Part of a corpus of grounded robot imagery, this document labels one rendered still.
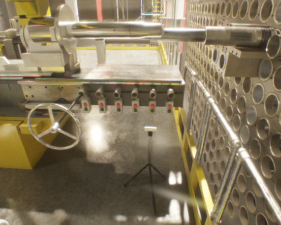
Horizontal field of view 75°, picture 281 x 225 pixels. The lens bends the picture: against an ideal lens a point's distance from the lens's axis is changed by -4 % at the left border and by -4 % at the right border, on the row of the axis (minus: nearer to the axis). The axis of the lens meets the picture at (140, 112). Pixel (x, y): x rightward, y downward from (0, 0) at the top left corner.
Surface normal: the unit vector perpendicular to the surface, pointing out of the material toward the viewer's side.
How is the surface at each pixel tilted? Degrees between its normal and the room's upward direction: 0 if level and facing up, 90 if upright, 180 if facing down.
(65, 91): 90
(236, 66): 90
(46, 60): 90
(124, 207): 0
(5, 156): 90
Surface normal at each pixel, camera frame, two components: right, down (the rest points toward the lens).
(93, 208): 0.00, -0.87
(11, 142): -0.05, 0.49
